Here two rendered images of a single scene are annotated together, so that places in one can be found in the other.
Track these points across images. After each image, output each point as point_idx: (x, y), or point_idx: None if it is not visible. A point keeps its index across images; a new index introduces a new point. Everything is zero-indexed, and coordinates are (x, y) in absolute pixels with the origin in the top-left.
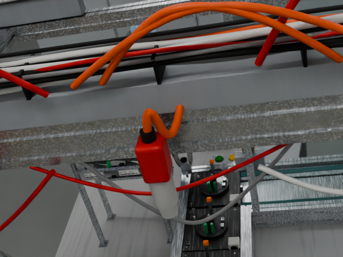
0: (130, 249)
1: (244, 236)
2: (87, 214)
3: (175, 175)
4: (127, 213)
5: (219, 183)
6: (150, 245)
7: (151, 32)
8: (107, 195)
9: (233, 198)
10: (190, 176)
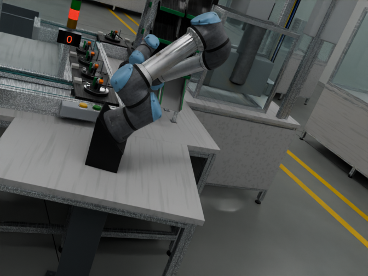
0: None
1: (68, 69)
2: (193, 127)
3: (137, 135)
4: (162, 120)
5: (91, 87)
6: None
7: (194, 18)
8: (188, 135)
9: (78, 78)
10: (119, 104)
